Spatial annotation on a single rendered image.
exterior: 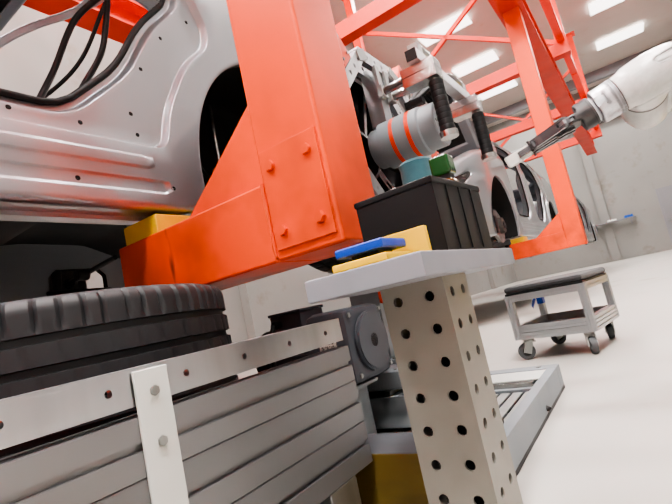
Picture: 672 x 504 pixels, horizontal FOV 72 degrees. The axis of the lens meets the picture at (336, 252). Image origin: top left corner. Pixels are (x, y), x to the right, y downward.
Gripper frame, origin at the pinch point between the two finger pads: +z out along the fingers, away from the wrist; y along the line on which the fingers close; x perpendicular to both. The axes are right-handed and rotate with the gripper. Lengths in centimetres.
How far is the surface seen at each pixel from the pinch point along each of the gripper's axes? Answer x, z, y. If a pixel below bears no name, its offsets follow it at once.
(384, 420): 45, 58, 25
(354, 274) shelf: 21, 21, 82
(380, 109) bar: -33.0, 24.6, 6.4
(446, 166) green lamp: 4.3, 11.2, 43.0
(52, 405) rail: 22, 45, 106
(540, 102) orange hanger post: -120, -37, -358
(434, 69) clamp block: -22.9, 4.8, 25.2
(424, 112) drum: -21.9, 13.7, 10.7
